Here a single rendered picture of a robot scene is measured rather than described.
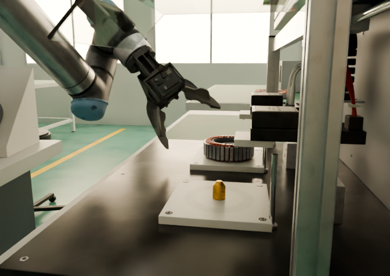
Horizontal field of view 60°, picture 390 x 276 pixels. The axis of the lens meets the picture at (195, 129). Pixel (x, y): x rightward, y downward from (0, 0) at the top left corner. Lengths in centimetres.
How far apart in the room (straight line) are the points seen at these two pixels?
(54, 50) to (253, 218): 46
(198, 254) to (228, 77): 487
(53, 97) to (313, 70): 594
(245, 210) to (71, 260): 23
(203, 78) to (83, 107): 455
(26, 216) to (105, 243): 72
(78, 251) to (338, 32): 35
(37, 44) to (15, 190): 52
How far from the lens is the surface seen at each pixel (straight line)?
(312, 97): 29
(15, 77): 111
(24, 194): 112
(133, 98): 555
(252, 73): 521
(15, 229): 110
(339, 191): 49
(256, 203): 51
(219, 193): 51
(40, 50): 68
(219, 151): 70
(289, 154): 72
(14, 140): 102
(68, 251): 44
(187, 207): 49
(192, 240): 44
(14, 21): 65
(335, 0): 30
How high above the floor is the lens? 98
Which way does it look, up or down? 11 degrees down
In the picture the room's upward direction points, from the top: straight up
